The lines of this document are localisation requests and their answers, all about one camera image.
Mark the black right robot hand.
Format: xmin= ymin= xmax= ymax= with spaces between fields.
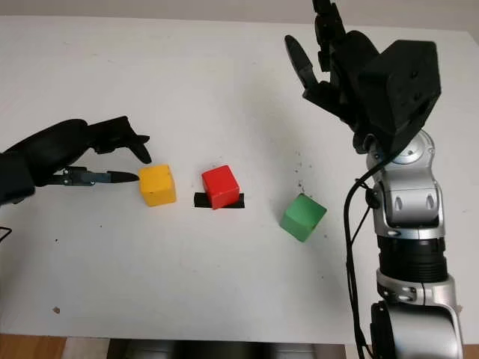
xmin=284 ymin=0 xmax=391 ymax=153

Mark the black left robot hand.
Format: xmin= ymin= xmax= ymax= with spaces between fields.
xmin=2 ymin=115 xmax=152 ymax=188

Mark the yellow wooden block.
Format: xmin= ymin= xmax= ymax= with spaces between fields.
xmin=138 ymin=163 xmax=177 ymax=208

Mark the green wooden block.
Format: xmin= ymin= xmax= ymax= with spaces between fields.
xmin=279 ymin=193 xmax=328 ymax=244

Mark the red wooden block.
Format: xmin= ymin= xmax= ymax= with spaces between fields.
xmin=201 ymin=165 xmax=241 ymax=211

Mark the black tape mark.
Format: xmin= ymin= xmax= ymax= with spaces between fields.
xmin=193 ymin=191 xmax=246 ymax=210

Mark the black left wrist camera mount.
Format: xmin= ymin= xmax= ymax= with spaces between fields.
xmin=0 ymin=151 xmax=37 ymax=207

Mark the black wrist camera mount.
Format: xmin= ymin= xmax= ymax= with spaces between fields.
xmin=0 ymin=151 xmax=37 ymax=207
xmin=357 ymin=39 xmax=445 ymax=151

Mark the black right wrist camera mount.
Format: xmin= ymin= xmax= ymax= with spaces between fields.
xmin=357 ymin=39 xmax=445 ymax=151

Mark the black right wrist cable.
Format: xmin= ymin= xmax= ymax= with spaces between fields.
xmin=343 ymin=149 xmax=398 ymax=359

